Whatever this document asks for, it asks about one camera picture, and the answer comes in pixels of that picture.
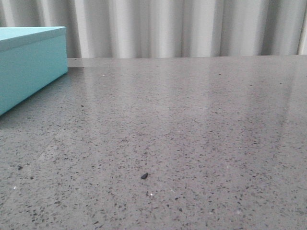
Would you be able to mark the light blue box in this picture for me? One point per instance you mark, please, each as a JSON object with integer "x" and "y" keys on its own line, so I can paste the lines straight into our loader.
{"x": 30, "y": 59}

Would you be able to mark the small black debris chip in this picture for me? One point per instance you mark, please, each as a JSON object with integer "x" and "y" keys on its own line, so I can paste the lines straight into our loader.
{"x": 144, "y": 176}

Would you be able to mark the grey pleated curtain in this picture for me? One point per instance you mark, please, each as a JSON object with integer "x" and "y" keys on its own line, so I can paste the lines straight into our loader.
{"x": 168, "y": 28}

